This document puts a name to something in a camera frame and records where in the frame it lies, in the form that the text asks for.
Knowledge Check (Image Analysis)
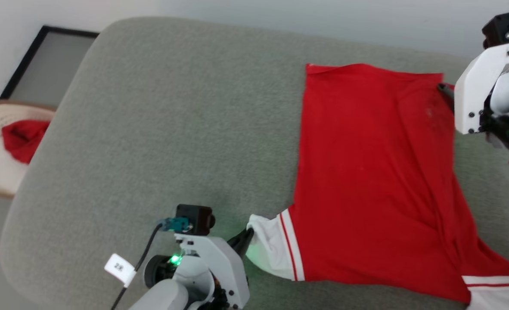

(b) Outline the white paper cable label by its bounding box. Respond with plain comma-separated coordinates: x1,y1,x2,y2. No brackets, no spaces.
104,254,137,288

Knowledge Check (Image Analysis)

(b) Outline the grey fabric sofa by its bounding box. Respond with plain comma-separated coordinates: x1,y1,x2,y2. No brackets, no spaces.
0,16,509,310

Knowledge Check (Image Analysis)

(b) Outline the red and white jersey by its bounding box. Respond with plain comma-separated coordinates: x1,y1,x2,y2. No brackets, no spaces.
245,63,509,310

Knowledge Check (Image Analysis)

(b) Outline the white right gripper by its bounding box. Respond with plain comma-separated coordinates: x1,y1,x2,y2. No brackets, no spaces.
437,38,509,135

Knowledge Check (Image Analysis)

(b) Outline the red cloth in basket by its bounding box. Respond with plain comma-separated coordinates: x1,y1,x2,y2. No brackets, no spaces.
1,120,51,164

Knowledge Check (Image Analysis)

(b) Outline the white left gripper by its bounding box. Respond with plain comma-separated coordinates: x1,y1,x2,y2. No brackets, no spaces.
174,228,255,310

